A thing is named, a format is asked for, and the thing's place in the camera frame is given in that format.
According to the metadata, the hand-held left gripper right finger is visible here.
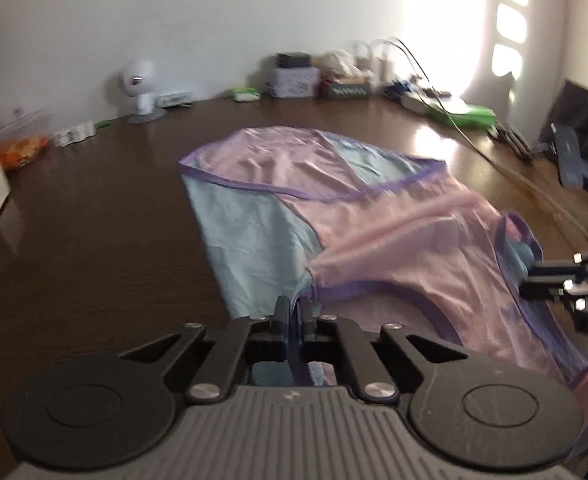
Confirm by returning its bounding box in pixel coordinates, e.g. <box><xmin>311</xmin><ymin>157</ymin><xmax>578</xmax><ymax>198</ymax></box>
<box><xmin>299</xmin><ymin>300</ymin><xmax>470</xmax><ymax>403</ymax></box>

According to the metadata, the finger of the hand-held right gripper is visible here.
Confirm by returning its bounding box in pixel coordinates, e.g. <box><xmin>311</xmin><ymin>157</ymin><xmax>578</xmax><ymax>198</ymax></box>
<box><xmin>530</xmin><ymin>251</ymin><xmax>588</xmax><ymax>281</ymax></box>
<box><xmin>519</xmin><ymin>275</ymin><xmax>588</xmax><ymax>307</ymax></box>

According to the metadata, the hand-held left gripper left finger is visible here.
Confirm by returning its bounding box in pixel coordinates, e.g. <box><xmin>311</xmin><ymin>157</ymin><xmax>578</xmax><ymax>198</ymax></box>
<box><xmin>119</xmin><ymin>296</ymin><xmax>293</xmax><ymax>405</ymax></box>

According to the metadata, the pink and blue mesh jersey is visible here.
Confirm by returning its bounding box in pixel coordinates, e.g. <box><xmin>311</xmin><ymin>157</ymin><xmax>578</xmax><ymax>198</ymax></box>
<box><xmin>178</xmin><ymin>127</ymin><xmax>588</xmax><ymax>463</ymax></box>

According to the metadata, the blue-grey plastic stand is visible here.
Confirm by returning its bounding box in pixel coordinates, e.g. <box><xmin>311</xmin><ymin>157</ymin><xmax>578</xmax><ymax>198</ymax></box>
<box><xmin>548</xmin><ymin>123</ymin><xmax>588</xmax><ymax>189</ymax></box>

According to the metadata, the small black device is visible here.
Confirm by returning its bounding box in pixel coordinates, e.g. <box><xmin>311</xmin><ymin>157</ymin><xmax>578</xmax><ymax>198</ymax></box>
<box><xmin>488</xmin><ymin>122</ymin><xmax>536</xmax><ymax>162</ymax></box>

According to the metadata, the dark cloth bag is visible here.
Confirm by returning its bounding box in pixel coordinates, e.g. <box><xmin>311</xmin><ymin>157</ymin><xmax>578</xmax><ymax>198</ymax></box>
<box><xmin>539</xmin><ymin>79</ymin><xmax>588</xmax><ymax>206</ymax></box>

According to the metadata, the green plastic box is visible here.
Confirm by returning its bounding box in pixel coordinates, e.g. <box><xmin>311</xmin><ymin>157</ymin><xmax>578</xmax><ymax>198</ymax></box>
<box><xmin>426</xmin><ymin>102</ymin><xmax>498</xmax><ymax>132</ymax></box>

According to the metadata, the white power strip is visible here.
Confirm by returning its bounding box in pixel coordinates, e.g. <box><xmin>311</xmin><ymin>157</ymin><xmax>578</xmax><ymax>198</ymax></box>
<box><xmin>400</xmin><ymin>91</ymin><xmax>455</xmax><ymax>115</ymax></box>

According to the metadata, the blue toy car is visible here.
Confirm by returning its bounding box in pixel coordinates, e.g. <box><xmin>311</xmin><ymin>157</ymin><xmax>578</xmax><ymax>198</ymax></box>
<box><xmin>385</xmin><ymin>81</ymin><xmax>417</xmax><ymax>101</ymax></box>

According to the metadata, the red and green tissue box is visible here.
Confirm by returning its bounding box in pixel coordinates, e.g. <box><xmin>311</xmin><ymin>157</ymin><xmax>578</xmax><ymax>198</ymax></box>
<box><xmin>321</xmin><ymin>78</ymin><xmax>373</xmax><ymax>101</ymax></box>

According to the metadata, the printed tin box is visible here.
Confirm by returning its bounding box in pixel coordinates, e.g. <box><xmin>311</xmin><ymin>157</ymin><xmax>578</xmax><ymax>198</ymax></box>
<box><xmin>266</xmin><ymin>66</ymin><xmax>321</xmax><ymax>99</ymax></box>

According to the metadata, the white plastic case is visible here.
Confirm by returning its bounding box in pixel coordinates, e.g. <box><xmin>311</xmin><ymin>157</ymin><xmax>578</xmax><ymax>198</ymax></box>
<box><xmin>155</xmin><ymin>91</ymin><xmax>194</xmax><ymax>109</ymax></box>

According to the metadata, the crumpled white tissue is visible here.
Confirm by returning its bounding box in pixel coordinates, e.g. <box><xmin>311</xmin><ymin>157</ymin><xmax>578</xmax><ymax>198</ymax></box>
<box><xmin>324</xmin><ymin>51</ymin><xmax>370</xmax><ymax>82</ymax></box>

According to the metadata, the black power adapter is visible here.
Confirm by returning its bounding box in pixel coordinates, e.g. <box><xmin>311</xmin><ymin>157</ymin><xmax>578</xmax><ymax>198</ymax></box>
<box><xmin>276</xmin><ymin>52</ymin><xmax>310</xmax><ymax>69</ymax></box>

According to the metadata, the white robot-shaped figure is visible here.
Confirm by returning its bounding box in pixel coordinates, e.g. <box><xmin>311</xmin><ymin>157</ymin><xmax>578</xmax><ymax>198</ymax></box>
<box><xmin>119</xmin><ymin>59</ymin><xmax>166</xmax><ymax>125</ymax></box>

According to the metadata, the white wrapped packet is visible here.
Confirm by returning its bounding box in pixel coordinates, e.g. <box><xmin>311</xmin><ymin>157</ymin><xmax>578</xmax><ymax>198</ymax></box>
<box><xmin>54</xmin><ymin>121</ymin><xmax>96</xmax><ymax>148</ymax></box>

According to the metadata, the orange snack bag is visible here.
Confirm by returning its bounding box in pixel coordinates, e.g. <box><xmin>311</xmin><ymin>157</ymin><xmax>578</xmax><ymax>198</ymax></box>
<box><xmin>0</xmin><ymin>110</ymin><xmax>51</xmax><ymax>172</ymax></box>

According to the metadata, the white charging cable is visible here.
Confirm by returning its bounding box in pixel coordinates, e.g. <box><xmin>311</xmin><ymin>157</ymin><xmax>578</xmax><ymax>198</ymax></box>
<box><xmin>441</xmin><ymin>105</ymin><xmax>588</xmax><ymax>236</ymax></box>

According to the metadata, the black cable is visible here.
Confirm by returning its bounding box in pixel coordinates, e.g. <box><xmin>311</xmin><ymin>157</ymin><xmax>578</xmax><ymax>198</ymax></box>
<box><xmin>393</xmin><ymin>37</ymin><xmax>457</xmax><ymax>113</ymax></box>

